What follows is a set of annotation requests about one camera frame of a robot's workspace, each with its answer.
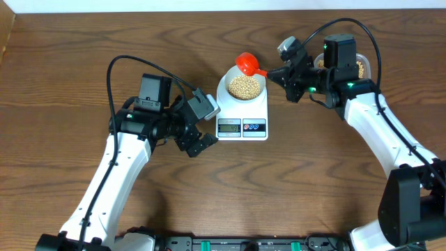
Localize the pile of soybeans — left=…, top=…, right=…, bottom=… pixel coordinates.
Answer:
left=228, top=61, right=361, bottom=103

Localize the white round bowl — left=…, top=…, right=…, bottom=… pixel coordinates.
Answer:
left=223, top=66, right=266, bottom=102

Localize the white digital kitchen scale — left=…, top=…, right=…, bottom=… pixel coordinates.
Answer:
left=215, top=80, right=269, bottom=141

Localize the clear plastic container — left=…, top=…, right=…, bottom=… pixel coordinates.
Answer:
left=314, top=53, right=371, bottom=79

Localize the red measuring scoop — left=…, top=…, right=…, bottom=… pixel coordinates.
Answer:
left=236, top=52, right=268, bottom=77

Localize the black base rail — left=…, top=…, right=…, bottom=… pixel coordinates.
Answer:
left=118, top=226, right=428, bottom=251

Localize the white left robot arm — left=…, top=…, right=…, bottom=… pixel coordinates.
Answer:
left=36, top=74, right=220, bottom=250

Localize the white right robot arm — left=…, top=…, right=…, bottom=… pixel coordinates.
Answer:
left=267, top=34, right=445, bottom=250

